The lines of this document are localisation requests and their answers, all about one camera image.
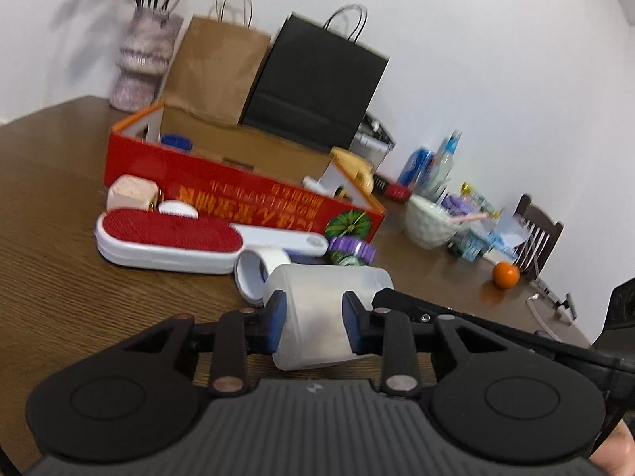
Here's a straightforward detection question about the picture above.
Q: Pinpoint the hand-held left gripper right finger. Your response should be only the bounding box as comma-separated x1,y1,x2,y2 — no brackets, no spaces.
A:
342,292,502,398

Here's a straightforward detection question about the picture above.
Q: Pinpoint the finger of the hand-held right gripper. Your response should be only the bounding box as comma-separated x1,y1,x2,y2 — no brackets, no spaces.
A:
371,288,617,384

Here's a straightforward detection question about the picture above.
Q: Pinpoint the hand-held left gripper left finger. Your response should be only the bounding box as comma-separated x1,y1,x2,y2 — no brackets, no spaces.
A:
121,289,289,398

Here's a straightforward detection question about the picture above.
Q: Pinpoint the translucent plastic container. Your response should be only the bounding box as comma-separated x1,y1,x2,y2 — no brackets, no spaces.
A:
262,264,395,372

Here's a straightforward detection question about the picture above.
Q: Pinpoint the purple lid with clear dome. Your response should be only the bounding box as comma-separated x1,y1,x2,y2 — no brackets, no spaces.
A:
327,236,376,266

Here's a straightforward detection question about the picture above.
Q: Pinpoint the red cardboard box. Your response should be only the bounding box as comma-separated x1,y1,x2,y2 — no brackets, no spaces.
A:
103,102,387,245

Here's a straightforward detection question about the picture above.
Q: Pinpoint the white round cap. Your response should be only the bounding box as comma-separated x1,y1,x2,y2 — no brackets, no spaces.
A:
158,200,200,220

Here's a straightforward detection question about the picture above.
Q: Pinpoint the beige cube with gold trim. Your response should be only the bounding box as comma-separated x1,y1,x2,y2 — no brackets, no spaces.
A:
106,175,162,213

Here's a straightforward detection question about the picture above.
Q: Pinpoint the white ceramic bowl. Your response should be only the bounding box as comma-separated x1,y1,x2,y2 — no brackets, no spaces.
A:
404,194,463,250

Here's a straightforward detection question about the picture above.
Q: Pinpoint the cluster of small bottles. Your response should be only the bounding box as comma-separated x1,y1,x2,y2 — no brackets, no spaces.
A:
446,182,517,263

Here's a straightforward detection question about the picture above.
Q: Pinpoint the orange fruit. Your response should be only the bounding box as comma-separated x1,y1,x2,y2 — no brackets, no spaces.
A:
492,261,521,289

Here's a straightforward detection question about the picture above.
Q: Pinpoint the purple plastic item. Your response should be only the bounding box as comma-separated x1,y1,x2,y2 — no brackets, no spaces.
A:
441,193,478,215

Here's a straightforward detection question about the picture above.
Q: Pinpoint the red and black box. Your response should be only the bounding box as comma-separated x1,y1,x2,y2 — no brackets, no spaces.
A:
372,173,412,202

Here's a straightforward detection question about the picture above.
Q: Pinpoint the dark wooden chair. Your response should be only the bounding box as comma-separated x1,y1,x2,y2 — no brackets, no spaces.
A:
511,193,579,325

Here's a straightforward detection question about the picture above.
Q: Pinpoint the red and white lint brush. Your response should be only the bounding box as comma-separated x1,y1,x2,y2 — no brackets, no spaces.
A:
95,207,329,274

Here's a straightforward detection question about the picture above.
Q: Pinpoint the blue drink can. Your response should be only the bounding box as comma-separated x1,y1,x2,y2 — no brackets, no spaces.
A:
397,146,438,189

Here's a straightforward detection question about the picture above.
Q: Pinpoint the clear glass bottle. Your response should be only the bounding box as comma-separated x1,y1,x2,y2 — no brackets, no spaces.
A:
421,130,463,199

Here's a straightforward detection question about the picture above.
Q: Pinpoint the clear storage container black lid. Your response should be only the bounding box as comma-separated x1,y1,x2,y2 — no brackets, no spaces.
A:
350,113,396,174

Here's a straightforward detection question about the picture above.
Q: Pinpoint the blue cap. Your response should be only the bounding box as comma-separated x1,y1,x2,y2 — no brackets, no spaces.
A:
160,133,193,152

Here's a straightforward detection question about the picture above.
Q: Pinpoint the black paper bag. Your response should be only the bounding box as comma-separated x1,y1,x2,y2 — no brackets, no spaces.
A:
239,4,390,152

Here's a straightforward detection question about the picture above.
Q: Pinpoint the brown paper bag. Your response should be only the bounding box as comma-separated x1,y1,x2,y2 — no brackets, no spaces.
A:
158,0,273,127

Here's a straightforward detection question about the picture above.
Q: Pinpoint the purple knitted vase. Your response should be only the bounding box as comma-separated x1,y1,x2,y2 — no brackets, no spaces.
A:
109,7,185,112

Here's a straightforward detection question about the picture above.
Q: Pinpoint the white cable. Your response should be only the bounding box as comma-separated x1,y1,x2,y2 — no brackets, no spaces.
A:
527,292,564,342

